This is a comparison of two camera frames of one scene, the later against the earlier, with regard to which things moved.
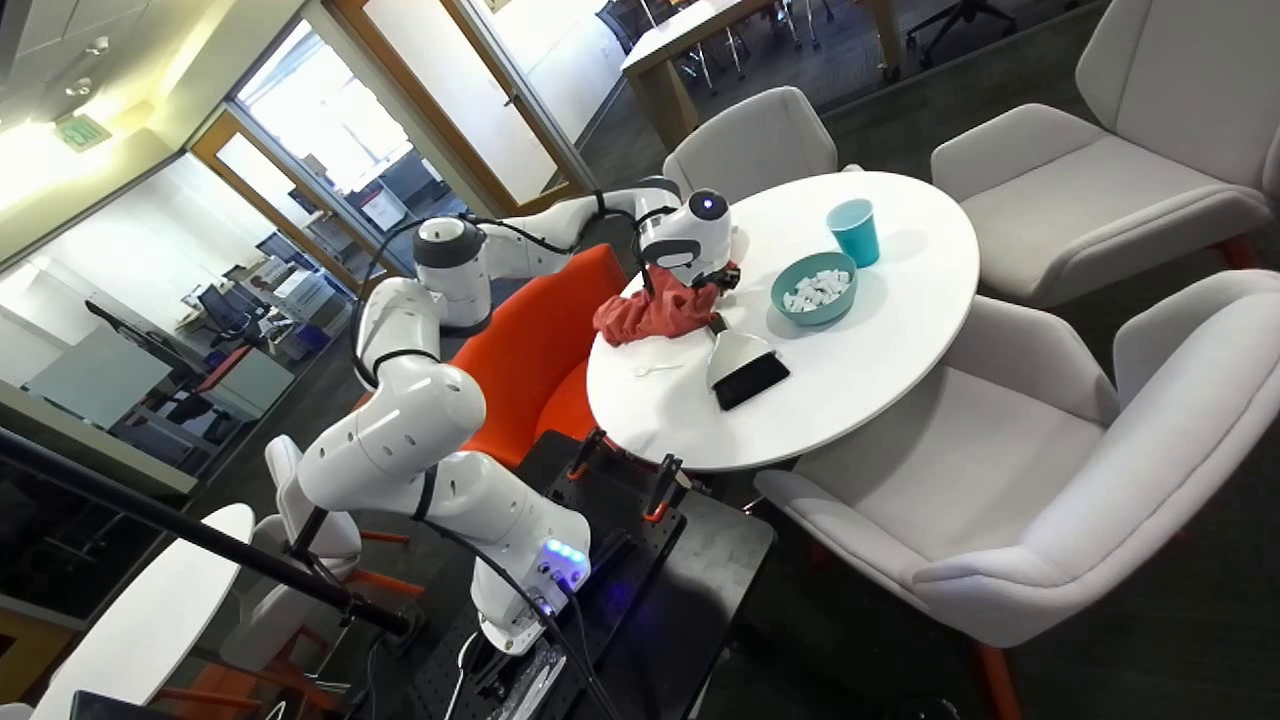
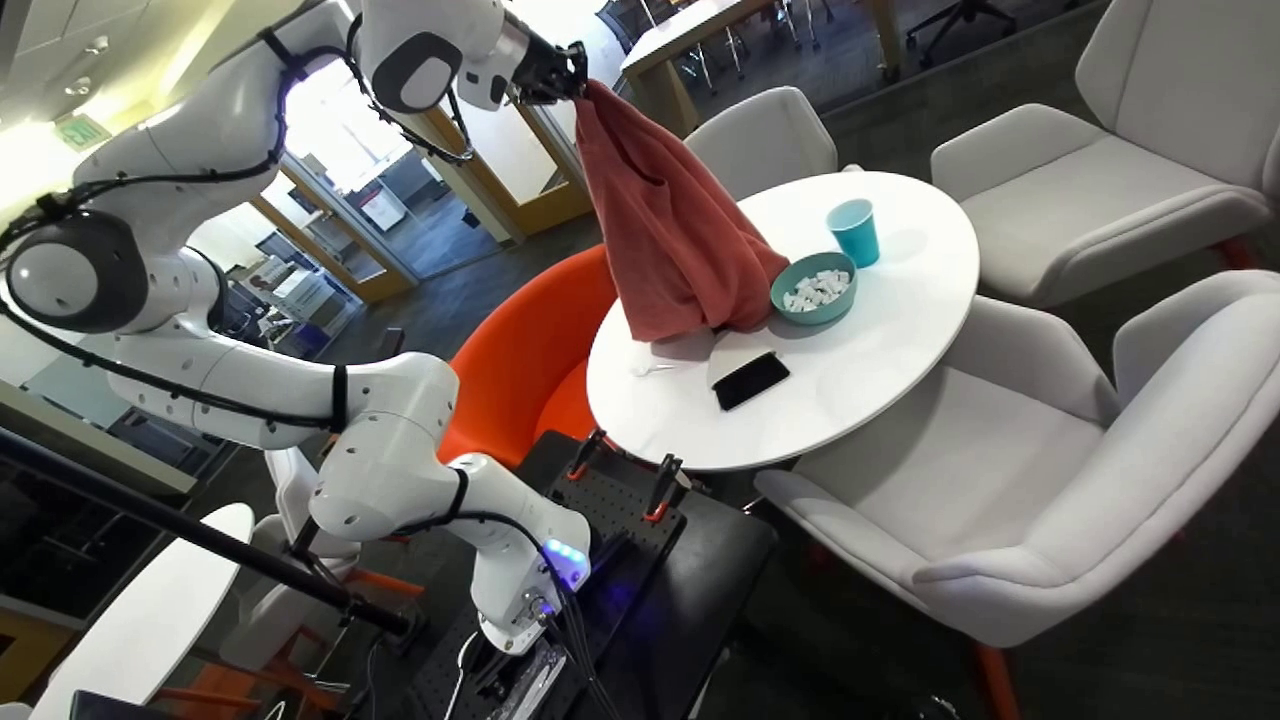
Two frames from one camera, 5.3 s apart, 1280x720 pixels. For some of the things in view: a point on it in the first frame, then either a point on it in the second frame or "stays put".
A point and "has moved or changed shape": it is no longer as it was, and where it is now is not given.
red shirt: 656,305 has moved or changed shape
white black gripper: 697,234 → 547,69
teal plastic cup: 857,228 stays put
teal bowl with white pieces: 813,289 stays put
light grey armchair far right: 1170,153 stays put
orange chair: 529,358 stays put
